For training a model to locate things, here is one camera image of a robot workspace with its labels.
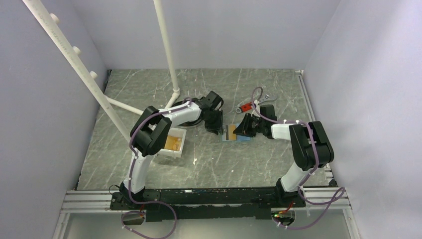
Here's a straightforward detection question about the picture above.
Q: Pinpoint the aluminium extrusion frame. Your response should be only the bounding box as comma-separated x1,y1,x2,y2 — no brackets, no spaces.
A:
52,190,111,239

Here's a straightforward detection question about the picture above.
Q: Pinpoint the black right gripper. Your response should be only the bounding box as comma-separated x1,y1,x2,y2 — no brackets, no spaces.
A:
232,114,265,137

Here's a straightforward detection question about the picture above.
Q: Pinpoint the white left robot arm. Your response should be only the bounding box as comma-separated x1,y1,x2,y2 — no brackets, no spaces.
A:
119,91,224,209

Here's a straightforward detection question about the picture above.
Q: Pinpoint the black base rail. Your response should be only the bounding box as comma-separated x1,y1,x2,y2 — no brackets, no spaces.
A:
110,186,306,222

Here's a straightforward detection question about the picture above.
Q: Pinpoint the clear plastic tray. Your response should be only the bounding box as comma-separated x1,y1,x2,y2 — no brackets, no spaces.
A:
158,128,187,158

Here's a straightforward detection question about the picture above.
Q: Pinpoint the gold striped credit card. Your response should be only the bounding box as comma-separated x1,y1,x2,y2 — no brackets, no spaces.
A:
222,124,238,142

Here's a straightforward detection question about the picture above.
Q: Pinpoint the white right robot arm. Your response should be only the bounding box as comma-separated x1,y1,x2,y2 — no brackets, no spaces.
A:
233,105,334,207

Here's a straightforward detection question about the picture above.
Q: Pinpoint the red handled adjustable wrench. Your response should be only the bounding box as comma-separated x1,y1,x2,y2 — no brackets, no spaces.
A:
235,94,278,114

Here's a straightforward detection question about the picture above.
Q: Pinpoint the white pvc pipe frame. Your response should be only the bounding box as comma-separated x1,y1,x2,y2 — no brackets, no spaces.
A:
23,0,181,141

